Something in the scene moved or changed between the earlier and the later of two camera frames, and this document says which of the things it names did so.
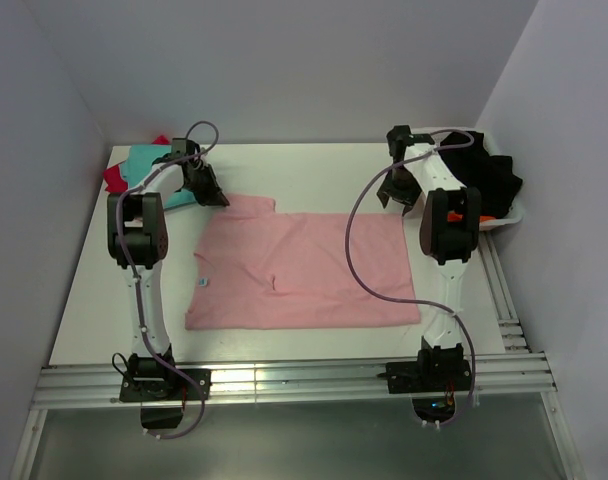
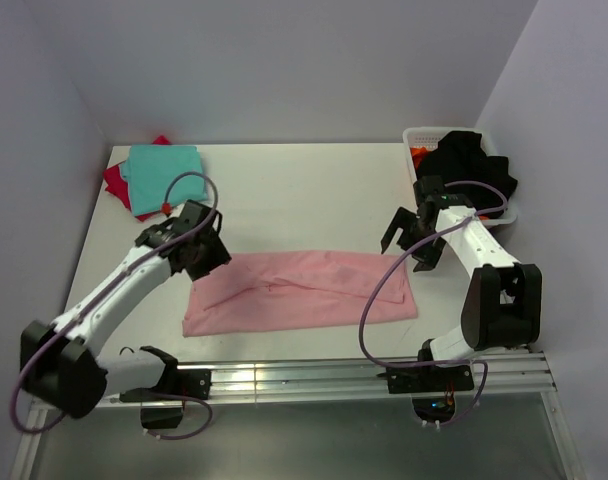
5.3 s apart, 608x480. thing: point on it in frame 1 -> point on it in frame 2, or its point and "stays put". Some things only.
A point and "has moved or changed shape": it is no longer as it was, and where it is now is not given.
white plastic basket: x=437 y=134 stays put
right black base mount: x=433 y=380 stays put
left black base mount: x=161 y=389 stays put
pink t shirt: x=255 y=267 has moved or changed shape
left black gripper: x=214 y=196 -> x=218 y=256
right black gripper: x=388 y=190 -> x=404 y=219
